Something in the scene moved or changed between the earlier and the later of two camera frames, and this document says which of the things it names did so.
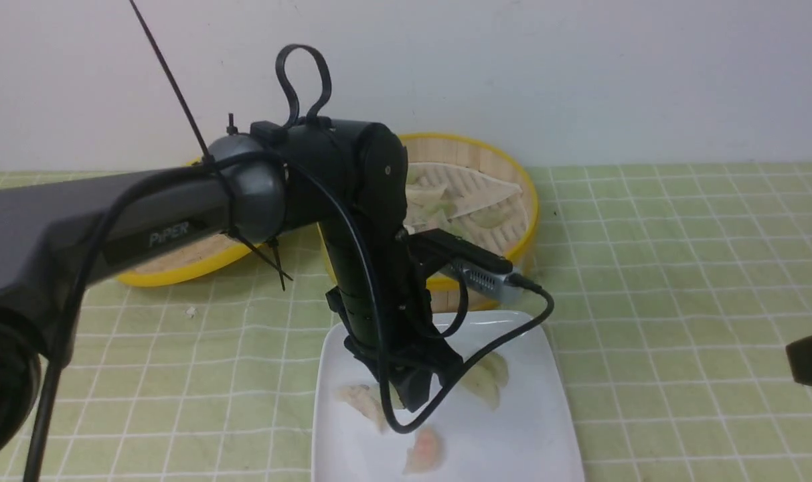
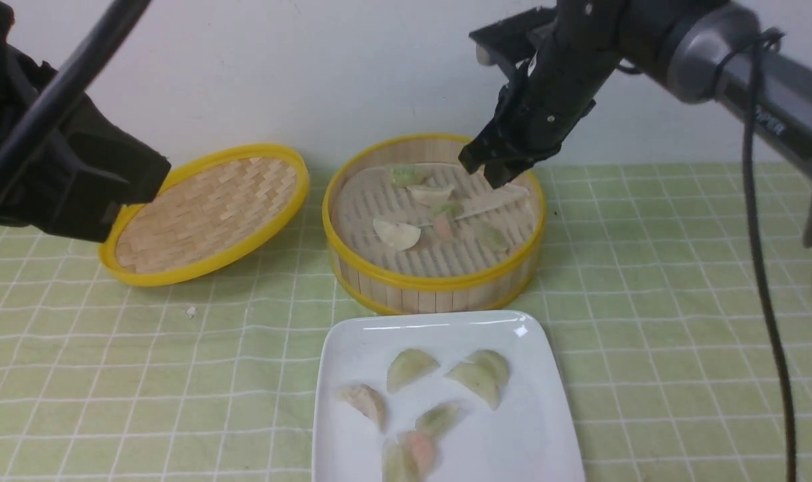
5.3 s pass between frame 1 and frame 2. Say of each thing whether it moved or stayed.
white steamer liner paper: stayed
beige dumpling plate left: stayed
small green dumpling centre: stayed
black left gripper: moved
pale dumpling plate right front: stayed
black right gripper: moved
